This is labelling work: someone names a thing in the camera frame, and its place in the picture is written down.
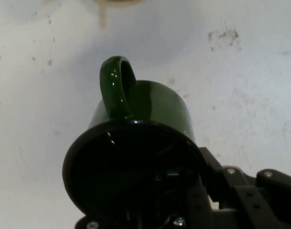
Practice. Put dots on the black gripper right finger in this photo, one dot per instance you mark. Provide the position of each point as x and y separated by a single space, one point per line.
267 202

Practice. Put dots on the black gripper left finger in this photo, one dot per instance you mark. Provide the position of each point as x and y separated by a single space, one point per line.
197 207

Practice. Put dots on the green enamel mug black rim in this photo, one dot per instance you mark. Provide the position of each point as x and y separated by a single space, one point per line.
159 102

